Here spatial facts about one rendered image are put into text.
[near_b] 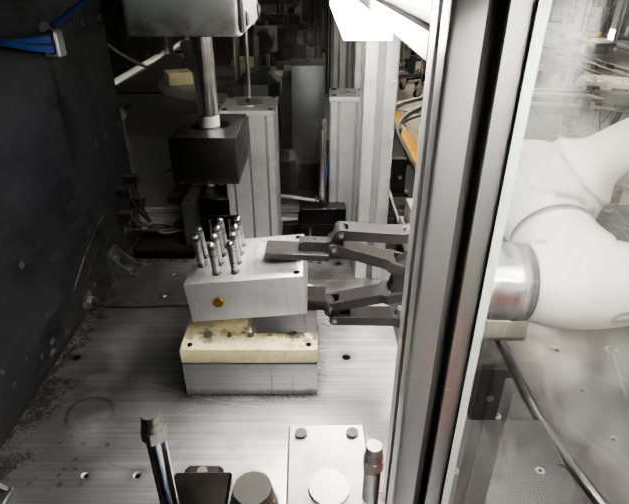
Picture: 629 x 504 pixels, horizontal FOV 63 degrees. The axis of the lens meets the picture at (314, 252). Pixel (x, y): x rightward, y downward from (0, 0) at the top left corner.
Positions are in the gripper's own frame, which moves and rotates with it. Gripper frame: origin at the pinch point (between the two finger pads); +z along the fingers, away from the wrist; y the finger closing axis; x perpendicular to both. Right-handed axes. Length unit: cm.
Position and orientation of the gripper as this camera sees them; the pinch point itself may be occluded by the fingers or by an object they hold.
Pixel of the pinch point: (293, 273)
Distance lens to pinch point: 58.0
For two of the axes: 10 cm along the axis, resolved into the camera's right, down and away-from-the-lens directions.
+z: -10.0, -0.4, -0.2
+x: 0.0, 4.9, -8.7
